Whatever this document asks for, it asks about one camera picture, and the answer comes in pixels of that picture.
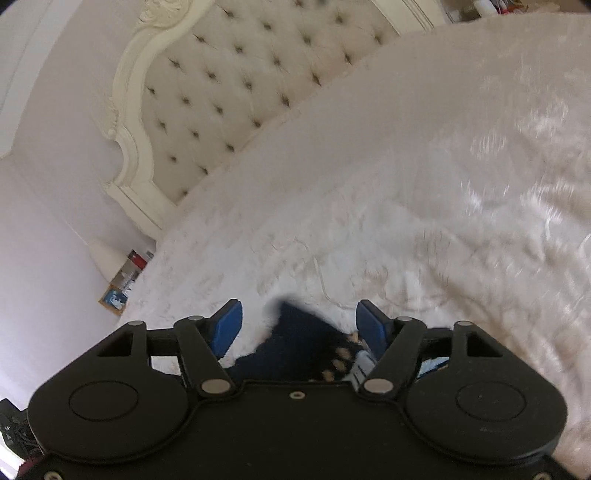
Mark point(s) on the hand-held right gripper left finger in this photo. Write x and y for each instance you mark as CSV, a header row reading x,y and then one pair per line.
x,y
227,325

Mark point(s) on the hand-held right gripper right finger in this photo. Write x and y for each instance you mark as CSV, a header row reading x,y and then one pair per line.
x,y
371,325

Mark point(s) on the patterned knit sweater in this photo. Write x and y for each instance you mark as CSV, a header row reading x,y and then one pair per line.
x,y
295,344

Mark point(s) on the red bottle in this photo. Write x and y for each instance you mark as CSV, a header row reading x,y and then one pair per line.
x,y
138,261

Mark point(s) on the white table lamp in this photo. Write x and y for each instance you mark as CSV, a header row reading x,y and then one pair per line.
x,y
105,261

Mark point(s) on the bed with white bedspread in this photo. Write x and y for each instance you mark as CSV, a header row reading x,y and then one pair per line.
x,y
415,184

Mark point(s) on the cream tufted headboard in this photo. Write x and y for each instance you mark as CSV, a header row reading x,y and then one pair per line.
x,y
231,92

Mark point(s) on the white jar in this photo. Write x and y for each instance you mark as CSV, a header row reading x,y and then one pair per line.
x,y
485,5

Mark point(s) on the wooden photo frame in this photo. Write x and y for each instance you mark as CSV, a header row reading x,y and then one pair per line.
x,y
114,301

